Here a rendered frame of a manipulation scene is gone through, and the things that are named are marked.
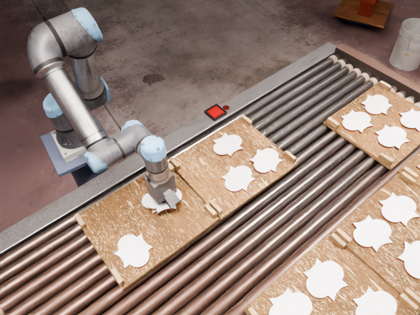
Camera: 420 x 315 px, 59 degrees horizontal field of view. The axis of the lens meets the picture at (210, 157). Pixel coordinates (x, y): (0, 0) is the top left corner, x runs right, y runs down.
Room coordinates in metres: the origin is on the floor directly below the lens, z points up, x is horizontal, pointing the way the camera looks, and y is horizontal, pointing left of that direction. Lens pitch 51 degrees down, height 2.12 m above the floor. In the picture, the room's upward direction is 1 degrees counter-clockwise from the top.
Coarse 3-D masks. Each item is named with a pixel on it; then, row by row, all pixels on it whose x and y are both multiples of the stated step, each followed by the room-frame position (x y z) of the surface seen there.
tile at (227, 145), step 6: (222, 138) 1.07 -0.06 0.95; (228, 138) 1.07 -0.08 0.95; (234, 138) 1.07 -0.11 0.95; (240, 138) 1.07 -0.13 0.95; (216, 144) 1.04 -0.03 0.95; (222, 144) 1.04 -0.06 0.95; (228, 144) 1.03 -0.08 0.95; (234, 144) 1.03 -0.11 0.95; (240, 144) 1.03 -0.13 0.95; (216, 150) 1.00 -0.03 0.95; (222, 150) 1.00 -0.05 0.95; (228, 150) 1.00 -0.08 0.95; (234, 150) 1.00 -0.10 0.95; (240, 150) 1.01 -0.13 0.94
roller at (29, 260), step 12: (324, 72) 1.53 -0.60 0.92; (312, 84) 1.46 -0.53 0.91; (288, 96) 1.36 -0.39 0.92; (264, 108) 1.28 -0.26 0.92; (276, 108) 1.30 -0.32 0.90; (252, 120) 1.21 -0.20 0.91; (72, 228) 0.67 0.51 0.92; (60, 240) 0.62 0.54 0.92; (36, 252) 0.58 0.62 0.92; (48, 252) 0.58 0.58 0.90; (12, 264) 0.53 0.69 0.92; (24, 264) 0.54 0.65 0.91; (0, 276) 0.49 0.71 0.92; (12, 276) 0.50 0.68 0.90
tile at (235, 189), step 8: (232, 168) 0.91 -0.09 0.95; (240, 168) 0.91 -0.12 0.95; (248, 168) 0.90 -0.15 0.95; (224, 176) 0.87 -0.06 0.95; (232, 176) 0.87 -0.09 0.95; (240, 176) 0.87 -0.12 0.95; (248, 176) 0.86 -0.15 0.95; (232, 184) 0.83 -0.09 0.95; (240, 184) 0.83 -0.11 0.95; (248, 184) 0.83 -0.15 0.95
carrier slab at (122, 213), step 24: (120, 192) 0.81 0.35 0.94; (144, 192) 0.81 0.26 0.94; (192, 192) 0.80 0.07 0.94; (96, 216) 0.71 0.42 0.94; (120, 216) 0.70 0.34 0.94; (144, 216) 0.70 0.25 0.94; (168, 216) 0.70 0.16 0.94; (192, 216) 0.70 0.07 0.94; (96, 240) 0.61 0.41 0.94; (144, 240) 0.60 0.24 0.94; (168, 240) 0.60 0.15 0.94; (120, 264) 0.52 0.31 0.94
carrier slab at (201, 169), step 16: (224, 128) 1.14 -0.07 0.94; (240, 128) 1.14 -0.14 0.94; (208, 144) 1.05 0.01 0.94; (256, 144) 1.04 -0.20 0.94; (272, 144) 1.04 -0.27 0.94; (176, 160) 0.96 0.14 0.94; (192, 160) 0.96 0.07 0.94; (208, 160) 0.96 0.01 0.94; (224, 160) 0.96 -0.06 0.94; (240, 160) 0.96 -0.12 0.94; (288, 160) 0.95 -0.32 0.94; (192, 176) 0.88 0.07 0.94; (208, 176) 0.88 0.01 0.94; (256, 176) 0.87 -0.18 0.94; (272, 176) 0.87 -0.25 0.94; (208, 192) 0.80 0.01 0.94; (224, 192) 0.80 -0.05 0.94; (240, 192) 0.79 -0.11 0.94; (256, 192) 0.79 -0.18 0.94; (224, 208) 0.73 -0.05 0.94
